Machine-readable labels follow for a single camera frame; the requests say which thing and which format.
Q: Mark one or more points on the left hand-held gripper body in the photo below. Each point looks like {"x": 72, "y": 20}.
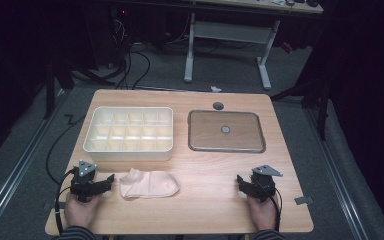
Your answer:
{"x": 84, "y": 181}

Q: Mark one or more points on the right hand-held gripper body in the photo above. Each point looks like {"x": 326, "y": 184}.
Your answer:
{"x": 264, "y": 185}

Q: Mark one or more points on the pale pink sock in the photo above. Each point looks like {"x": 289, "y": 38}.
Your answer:
{"x": 150, "y": 185}

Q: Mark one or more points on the cream divided storage box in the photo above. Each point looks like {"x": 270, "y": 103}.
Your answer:
{"x": 130, "y": 133}

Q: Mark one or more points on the person's right hand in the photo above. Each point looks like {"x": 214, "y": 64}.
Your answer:
{"x": 262, "y": 215}

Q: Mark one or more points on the person's left hand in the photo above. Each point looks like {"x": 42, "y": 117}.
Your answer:
{"x": 80, "y": 213}

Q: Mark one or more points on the black metal stand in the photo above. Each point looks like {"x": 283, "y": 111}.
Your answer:
{"x": 321, "y": 110}
{"x": 50, "y": 86}

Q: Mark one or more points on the white crumpled paper scrap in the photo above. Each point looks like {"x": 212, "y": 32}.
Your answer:
{"x": 215, "y": 89}

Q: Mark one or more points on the white-framed wooden desk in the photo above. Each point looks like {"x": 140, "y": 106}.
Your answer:
{"x": 230, "y": 31}

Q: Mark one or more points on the metal floor rail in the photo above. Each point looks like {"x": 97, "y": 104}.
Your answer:
{"x": 338, "y": 180}
{"x": 16, "y": 170}

